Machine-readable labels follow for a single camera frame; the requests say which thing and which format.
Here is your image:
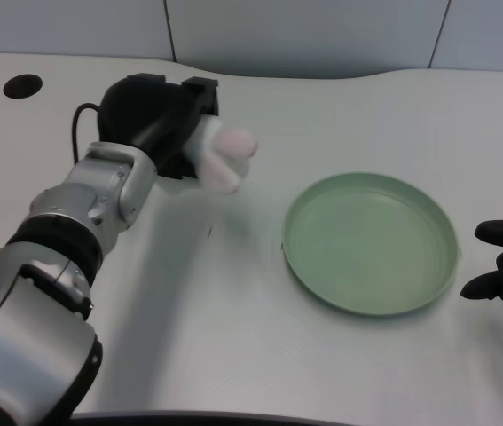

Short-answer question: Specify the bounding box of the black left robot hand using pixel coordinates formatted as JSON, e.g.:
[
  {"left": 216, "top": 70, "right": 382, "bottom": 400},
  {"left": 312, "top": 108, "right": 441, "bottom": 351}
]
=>
[{"left": 98, "top": 74, "right": 221, "bottom": 181}]

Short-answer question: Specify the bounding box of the green round plate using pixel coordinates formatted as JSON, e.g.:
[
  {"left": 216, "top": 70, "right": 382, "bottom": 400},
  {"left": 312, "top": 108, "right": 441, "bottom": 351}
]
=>
[{"left": 280, "top": 172, "right": 461, "bottom": 317}]

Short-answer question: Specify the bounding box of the white plush rabbit doll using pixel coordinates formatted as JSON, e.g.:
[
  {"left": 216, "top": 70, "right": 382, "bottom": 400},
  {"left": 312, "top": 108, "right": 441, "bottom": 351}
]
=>
[{"left": 183, "top": 115, "right": 259, "bottom": 194}]

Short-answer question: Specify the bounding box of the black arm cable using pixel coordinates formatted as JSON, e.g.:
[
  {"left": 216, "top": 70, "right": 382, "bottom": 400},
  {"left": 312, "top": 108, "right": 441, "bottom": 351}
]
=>
[{"left": 70, "top": 102, "right": 100, "bottom": 163}]

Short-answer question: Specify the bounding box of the grey partition panel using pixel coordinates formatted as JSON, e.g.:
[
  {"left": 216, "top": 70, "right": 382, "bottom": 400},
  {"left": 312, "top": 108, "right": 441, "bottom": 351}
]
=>
[{"left": 0, "top": 0, "right": 503, "bottom": 81}]

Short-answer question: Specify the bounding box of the black round cable grommet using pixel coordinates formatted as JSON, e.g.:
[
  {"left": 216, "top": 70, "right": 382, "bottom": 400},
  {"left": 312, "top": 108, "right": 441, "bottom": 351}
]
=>
[{"left": 3, "top": 74, "right": 43, "bottom": 99}]

